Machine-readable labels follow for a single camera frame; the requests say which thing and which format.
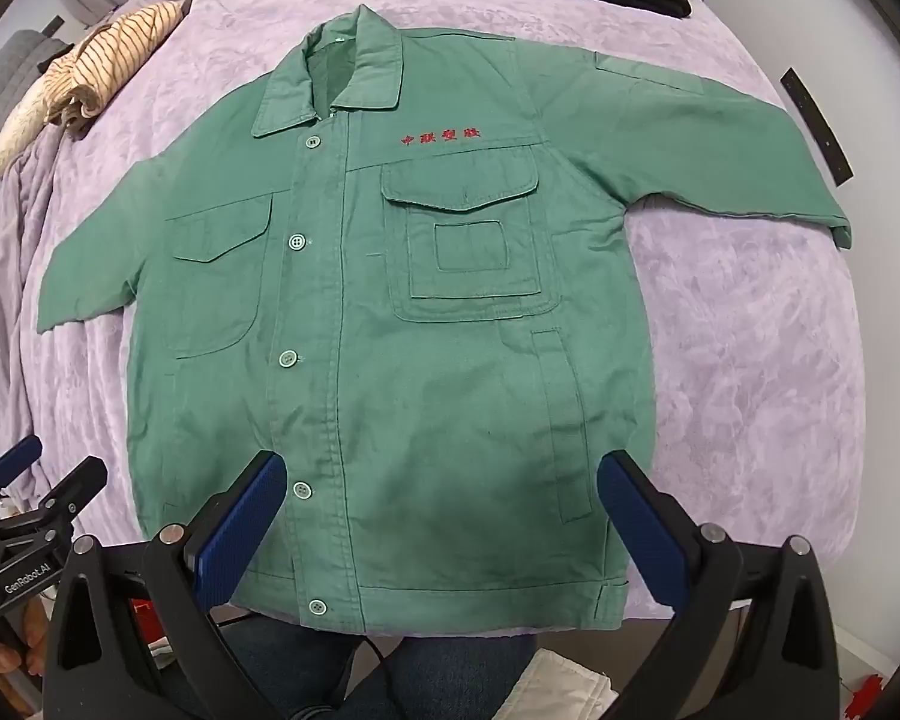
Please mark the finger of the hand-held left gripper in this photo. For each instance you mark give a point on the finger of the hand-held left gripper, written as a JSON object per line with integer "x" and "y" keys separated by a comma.
{"x": 16, "y": 456}
{"x": 75, "y": 495}

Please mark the cream fuzzy cloth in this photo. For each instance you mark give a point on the cream fuzzy cloth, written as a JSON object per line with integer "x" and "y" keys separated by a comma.
{"x": 19, "y": 127}

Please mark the purple fleece blanket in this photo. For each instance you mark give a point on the purple fleece blanket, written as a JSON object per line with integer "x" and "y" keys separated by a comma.
{"x": 742, "y": 360}

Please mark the green work jacket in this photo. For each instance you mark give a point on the green work jacket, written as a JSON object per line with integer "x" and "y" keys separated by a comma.
{"x": 435, "y": 360}

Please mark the striped beige cloth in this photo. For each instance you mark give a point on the striped beige cloth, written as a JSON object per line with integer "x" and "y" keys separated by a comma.
{"x": 112, "y": 52}

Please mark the person's jeans legs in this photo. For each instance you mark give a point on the person's jeans legs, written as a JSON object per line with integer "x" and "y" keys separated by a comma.
{"x": 300, "y": 667}

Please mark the white quilted cloth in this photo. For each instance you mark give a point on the white quilted cloth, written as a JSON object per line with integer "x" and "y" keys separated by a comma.
{"x": 562, "y": 690}

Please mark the black flat strip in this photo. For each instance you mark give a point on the black flat strip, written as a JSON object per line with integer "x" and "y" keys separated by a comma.
{"x": 817, "y": 124}

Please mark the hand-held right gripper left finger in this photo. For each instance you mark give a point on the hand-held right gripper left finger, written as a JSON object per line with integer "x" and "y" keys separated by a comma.
{"x": 232, "y": 532}

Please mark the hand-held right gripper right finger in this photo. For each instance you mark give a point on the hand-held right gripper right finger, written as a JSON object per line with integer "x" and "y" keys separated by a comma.
{"x": 645, "y": 532}

